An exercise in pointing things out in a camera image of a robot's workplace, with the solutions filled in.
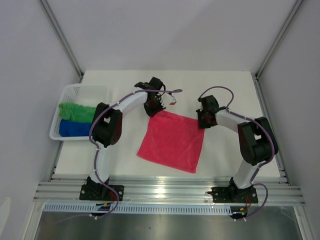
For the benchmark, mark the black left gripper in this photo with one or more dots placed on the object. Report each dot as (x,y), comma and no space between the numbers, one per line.
(151,113)

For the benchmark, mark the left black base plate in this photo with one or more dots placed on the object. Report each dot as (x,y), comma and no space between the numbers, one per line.
(103,194)

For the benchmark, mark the left aluminium frame post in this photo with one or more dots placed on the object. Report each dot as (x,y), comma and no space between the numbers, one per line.
(56,27)

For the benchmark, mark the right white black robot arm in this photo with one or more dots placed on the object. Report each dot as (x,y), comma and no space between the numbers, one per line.
(256,142)

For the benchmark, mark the aluminium frame post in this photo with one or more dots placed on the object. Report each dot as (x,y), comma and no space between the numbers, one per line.
(56,27)
(283,31)

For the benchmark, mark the white plastic basket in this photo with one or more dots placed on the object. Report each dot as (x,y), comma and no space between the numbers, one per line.
(83,94)

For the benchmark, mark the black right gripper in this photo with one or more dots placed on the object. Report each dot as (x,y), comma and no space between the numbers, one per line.
(200,125)

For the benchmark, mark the pink microfiber towel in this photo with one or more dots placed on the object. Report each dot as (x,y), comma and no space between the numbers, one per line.
(173,141)

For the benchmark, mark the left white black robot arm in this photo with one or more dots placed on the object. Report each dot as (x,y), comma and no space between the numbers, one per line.
(107,130)

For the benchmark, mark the green microfiber towel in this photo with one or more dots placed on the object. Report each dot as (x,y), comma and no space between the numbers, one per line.
(76,112)

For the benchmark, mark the white slotted cable duct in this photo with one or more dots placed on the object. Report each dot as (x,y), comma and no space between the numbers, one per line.
(130,208)

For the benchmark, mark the aluminium extrusion rail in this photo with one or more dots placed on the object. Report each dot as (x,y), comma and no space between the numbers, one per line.
(168,190)

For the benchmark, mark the right aluminium frame post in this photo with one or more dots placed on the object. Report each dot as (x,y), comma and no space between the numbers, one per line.
(283,31)

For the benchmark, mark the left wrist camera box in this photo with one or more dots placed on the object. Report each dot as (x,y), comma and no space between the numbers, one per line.
(168,100)

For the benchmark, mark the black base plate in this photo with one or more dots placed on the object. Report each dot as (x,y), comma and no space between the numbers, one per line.
(103,194)
(234,195)

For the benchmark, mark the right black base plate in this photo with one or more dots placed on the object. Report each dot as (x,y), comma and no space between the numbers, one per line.
(234,195)

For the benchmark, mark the blue microfiber towel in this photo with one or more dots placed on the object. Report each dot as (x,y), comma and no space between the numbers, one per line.
(74,129)

